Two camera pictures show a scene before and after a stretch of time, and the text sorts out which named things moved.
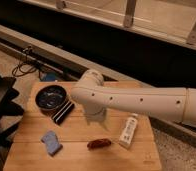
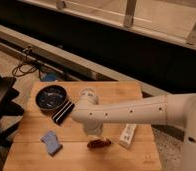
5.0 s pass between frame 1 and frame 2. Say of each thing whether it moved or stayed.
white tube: stayed
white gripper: moved
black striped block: stayed
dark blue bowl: stayed
